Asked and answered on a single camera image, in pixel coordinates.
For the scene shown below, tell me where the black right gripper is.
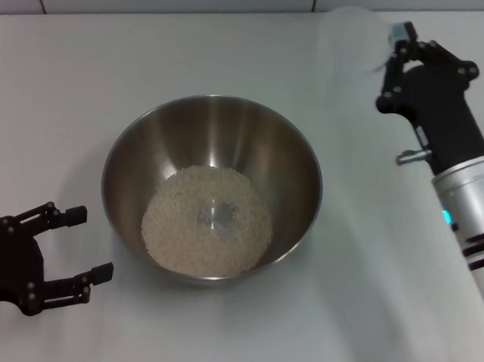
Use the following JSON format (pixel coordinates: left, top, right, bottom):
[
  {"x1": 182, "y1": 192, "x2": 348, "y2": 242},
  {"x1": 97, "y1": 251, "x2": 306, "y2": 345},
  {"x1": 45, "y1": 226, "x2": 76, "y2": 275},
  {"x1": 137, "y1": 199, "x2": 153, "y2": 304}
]
[{"x1": 370, "y1": 18, "x2": 484, "y2": 178}]

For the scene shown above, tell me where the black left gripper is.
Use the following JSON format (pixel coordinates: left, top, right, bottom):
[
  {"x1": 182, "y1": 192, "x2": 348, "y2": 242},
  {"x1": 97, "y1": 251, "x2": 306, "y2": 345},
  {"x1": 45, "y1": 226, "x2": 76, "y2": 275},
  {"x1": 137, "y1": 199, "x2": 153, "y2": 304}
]
[{"x1": 0, "y1": 197, "x2": 120, "y2": 324}]

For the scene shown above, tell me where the clear plastic measuring cup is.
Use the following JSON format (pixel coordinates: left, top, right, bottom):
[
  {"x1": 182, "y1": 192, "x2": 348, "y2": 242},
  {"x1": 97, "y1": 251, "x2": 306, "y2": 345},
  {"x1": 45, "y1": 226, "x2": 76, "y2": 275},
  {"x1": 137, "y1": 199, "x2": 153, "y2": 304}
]
[{"x1": 325, "y1": 3, "x2": 420, "y2": 78}]

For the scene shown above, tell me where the stainless steel mixing bowl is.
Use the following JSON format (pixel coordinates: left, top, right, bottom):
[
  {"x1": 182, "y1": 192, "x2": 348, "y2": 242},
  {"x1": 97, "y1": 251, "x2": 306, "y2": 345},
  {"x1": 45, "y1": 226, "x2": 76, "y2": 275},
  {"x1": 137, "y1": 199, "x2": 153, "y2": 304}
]
[{"x1": 94, "y1": 85, "x2": 331, "y2": 297}]

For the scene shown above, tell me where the right arm metal plug cable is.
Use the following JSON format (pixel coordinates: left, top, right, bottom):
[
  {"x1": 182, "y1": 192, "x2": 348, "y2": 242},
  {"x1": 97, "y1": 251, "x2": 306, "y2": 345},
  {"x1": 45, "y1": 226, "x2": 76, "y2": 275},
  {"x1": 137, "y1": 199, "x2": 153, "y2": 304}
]
[{"x1": 395, "y1": 146, "x2": 434, "y2": 167}]

